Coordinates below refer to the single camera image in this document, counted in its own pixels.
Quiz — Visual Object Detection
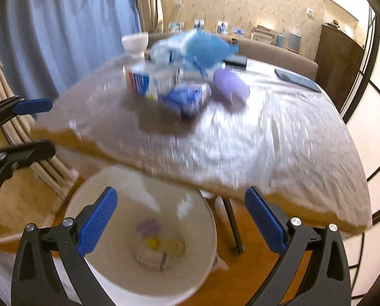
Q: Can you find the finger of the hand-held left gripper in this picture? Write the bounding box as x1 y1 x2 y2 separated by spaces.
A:
0 96 53 131
0 140 56 220

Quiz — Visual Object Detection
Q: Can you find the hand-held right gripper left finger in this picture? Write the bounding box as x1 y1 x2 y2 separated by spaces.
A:
11 186 118 306

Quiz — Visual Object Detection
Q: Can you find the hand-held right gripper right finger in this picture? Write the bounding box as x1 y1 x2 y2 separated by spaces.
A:
245 186 352 306

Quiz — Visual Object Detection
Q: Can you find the white plastic bin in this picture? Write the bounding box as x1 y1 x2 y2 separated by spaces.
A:
64 165 217 306

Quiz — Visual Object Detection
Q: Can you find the white packet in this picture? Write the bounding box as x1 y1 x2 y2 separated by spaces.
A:
134 249 169 271

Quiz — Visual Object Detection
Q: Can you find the white printed carton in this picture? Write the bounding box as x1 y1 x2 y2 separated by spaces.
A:
124 62 184 101

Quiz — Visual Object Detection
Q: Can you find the blue printed packet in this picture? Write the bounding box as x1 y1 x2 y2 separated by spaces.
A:
160 81 213 118

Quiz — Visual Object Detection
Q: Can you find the blue plastic bag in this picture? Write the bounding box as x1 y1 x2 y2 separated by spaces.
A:
148 28 240 77

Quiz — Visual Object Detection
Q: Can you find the beige radiator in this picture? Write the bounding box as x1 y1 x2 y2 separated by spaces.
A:
0 54 79 198

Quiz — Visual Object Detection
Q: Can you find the black metal table leg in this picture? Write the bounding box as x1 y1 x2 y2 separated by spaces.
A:
220 196 244 256

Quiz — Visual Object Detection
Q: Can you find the blue curtain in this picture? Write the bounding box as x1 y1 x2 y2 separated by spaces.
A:
0 0 142 103

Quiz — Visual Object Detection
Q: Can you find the clear plastic table cover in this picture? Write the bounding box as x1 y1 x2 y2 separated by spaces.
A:
30 51 374 235

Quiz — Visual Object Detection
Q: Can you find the white footed ceramic bowl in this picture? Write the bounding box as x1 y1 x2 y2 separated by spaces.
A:
121 32 150 58

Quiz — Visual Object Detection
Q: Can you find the dark slim phone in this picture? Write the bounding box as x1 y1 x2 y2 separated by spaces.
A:
274 68 322 93

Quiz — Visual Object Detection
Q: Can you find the beige curtain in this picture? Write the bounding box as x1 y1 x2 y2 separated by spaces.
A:
136 0 164 34

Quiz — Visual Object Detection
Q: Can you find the black framed sliding screen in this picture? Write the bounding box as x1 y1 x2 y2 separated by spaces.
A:
340 6 380 300

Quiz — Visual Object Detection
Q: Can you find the black folding phone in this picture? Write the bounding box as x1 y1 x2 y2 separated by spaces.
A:
223 55 248 68

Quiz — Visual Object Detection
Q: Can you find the brown sofa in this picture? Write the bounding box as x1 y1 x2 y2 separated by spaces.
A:
147 32 319 82

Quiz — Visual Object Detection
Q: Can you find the dark wooden cabinet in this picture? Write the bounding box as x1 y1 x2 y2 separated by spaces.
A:
314 24 366 109

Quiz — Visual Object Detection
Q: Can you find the large grey speaker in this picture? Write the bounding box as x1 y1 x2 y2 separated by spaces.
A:
287 32 302 52

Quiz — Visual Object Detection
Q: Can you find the stack of books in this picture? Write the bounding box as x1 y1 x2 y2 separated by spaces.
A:
251 24 276 43

